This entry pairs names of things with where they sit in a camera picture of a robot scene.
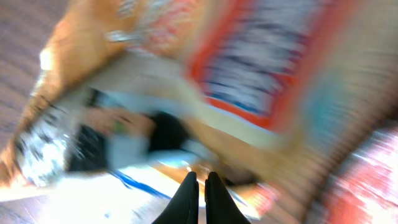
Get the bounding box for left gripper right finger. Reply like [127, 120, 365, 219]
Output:
[205, 172, 250, 224]

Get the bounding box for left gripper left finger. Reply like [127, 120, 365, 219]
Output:
[152, 172, 199, 224]

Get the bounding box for yellow snack bag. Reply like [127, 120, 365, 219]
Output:
[1, 0, 397, 223]

